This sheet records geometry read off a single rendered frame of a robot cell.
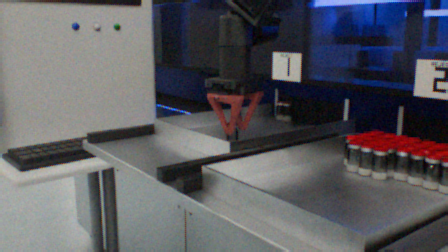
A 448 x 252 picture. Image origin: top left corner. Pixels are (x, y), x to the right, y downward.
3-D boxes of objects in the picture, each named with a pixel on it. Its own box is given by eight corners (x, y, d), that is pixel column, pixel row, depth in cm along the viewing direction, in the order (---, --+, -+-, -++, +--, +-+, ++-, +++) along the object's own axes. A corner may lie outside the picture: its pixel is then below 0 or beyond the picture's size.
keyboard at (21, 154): (147, 133, 127) (147, 125, 126) (175, 141, 117) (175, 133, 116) (1, 158, 101) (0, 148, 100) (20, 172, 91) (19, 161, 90)
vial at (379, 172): (376, 174, 65) (379, 145, 64) (389, 178, 63) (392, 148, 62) (367, 177, 64) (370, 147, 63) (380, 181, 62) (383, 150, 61)
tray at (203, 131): (270, 116, 112) (270, 103, 112) (354, 134, 92) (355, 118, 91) (154, 134, 92) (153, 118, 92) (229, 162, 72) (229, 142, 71)
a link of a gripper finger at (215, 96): (259, 131, 79) (260, 80, 77) (237, 139, 73) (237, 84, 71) (229, 127, 83) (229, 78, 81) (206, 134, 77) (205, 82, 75)
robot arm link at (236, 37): (212, 11, 74) (238, 10, 70) (236, 12, 79) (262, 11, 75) (212, 52, 75) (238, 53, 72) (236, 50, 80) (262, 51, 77)
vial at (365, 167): (364, 171, 67) (366, 142, 66) (376, 174, 65) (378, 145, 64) (355, 173, 66) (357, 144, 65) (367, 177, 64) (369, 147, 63)
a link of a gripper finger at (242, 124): (264, 129, 80) (264, 79, 78) (242, 137, 75) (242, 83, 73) (234, 125, 84) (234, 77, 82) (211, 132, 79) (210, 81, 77)
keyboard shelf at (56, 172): (137, 134, 136) (137, 126, 136) (191, 152, 116) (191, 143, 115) (-19, 162, 107) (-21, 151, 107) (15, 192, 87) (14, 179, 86)
